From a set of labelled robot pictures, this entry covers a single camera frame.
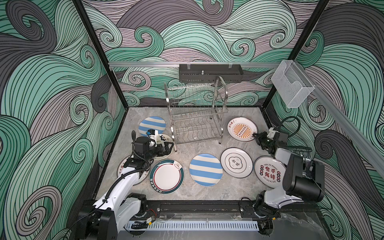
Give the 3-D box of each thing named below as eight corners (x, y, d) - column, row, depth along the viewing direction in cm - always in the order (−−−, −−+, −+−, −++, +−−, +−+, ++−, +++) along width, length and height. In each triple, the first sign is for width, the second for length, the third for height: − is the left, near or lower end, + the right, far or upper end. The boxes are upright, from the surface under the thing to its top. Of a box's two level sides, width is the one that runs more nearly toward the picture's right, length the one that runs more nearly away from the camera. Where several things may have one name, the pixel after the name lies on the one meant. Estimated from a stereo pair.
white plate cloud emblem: (223, 178, 85) (223, 176, 84) (218, 149, 98) (219, 147, 96) (255, 178, 85) (257, 176, 84) (247, 149, 98) (248, 147, 96)
